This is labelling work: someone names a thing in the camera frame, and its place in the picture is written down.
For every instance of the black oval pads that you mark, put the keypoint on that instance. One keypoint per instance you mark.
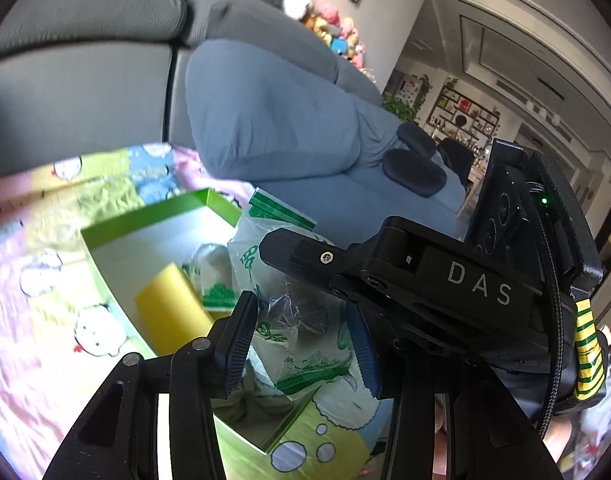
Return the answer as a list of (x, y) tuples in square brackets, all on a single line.
[(413, 170)]

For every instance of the green-print plastic bag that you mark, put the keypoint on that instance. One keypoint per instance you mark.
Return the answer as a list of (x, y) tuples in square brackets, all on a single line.
[(295, 355)]

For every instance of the person's right hand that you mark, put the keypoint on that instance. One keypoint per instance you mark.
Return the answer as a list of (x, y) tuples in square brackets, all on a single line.
[(558, 442)]

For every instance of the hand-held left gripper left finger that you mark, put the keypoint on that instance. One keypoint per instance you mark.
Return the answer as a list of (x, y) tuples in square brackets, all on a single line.
[(238, 345)]

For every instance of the tree-print plastic bag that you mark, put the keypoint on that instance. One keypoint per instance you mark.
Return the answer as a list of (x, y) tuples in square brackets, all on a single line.
[(213, 280)]

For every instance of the large yellow sponge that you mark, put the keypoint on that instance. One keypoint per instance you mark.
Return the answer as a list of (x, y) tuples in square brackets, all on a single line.
[(175, 310)]

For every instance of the pile of plush toys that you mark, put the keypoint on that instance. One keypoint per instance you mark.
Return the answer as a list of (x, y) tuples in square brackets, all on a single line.
[(330, 25)]

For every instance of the holographic green box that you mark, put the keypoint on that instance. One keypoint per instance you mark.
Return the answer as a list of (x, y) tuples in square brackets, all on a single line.
[(125, 240)]

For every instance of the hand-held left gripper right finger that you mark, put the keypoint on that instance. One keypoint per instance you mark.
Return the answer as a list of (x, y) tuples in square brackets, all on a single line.
[(363, 355)]

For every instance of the wall display shelf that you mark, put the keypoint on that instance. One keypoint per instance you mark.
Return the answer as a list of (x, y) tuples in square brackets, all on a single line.
[(463, 115)]

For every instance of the black chair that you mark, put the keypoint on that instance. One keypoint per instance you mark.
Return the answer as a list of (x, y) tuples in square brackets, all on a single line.
[(455, 157)]

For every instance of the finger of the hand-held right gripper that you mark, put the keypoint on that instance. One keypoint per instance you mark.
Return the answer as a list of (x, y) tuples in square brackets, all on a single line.
[(305, 255)]

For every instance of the cartoon printed blanket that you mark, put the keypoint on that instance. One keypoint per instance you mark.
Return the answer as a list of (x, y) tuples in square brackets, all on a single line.
[(35, 360)]

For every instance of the green potted plant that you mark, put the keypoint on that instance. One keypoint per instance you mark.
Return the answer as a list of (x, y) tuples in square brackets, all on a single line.
[(403, 102)]

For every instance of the blue-grey sofa cushion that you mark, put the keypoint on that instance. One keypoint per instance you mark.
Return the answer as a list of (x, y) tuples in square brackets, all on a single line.
[(275, 125)]

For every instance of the grey sofa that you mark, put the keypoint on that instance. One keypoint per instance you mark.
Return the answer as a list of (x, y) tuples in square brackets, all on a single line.
[(85, 60)]

